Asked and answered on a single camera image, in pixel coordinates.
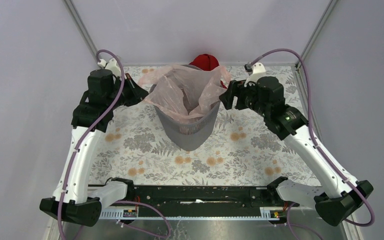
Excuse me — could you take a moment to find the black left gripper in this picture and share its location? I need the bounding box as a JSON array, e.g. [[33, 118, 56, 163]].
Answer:
[[106, 72, 149, 109]]

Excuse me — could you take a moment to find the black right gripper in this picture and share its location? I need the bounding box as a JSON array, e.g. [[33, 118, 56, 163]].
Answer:
[[218, 76, 269, 118]]

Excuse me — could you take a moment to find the pink plastic trash bag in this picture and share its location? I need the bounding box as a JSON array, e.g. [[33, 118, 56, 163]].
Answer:
[[137, 64, 231, 124]]

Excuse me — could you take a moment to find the grey mesh trash bin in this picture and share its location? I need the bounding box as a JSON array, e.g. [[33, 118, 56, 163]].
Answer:
[[149, 64, 222, 152]]

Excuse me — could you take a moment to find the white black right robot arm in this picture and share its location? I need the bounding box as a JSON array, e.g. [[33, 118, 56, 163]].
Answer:
[[219, 76, 374, 226]]

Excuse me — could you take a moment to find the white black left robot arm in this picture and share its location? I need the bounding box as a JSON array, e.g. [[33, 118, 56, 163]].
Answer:
[[39, 69, 148, 227]]

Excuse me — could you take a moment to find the red cloth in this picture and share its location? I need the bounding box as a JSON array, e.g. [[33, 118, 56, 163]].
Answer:
[[188, 53, 220, 72]]

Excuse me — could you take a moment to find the floral patterned table mat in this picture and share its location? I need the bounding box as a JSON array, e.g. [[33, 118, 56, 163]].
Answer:
[[87, 65, 322, 187]]

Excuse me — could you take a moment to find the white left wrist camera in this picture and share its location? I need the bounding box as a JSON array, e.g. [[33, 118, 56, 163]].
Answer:
[[97, 57, 122, 79]]

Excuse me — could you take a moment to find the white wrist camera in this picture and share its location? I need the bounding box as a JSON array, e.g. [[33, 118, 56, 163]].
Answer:
[[244, 62, 267, 88], [97, 57, 122, 79]]

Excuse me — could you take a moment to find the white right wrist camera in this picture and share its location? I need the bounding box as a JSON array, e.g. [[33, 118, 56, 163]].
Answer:
[[244, 62, 267, 88]]

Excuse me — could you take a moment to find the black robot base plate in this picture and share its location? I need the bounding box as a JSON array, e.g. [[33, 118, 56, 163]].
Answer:
[[87, 183, 301, 209]]

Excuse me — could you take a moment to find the aluminium frame rail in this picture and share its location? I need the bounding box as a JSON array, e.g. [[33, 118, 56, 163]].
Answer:
[[99, 204, 279, 221]]

